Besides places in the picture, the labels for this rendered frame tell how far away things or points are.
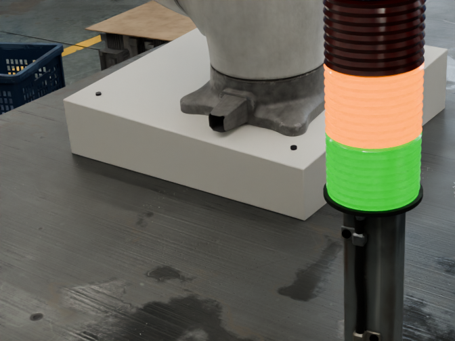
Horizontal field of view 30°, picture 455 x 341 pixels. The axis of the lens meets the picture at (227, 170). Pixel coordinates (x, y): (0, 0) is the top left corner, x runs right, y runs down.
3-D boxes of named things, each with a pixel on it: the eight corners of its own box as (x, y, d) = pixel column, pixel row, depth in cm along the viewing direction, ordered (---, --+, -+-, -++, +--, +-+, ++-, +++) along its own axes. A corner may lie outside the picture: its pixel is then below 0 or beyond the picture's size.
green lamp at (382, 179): (430, 180, 56) (433, 118, 54) (403, 222, 52) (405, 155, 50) (345, 167, 59) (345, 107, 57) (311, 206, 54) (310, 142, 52)
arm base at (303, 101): (158, 124, 108) (152, 84, 106) (248, 59, 124) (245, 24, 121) (282, 153, 99) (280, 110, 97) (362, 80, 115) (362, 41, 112)
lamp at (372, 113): (433, 118, 54) (436, 51, 52) (405, 155, 50) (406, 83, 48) (345, 107, 57) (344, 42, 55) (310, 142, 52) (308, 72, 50)
